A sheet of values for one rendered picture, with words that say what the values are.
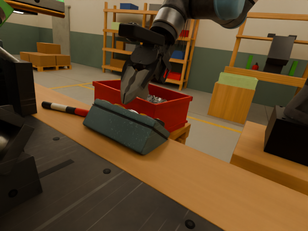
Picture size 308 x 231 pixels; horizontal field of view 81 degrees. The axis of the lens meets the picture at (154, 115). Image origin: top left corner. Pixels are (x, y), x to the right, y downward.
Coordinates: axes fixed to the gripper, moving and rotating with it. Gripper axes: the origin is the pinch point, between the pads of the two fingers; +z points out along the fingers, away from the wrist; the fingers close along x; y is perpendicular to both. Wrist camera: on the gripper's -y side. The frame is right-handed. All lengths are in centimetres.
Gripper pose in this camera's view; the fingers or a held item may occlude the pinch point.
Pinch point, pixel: (124, 97)
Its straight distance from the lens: 41.6
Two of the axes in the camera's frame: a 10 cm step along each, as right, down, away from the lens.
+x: -8.2, -3.0, 4.8
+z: -4.2, 8.9, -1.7
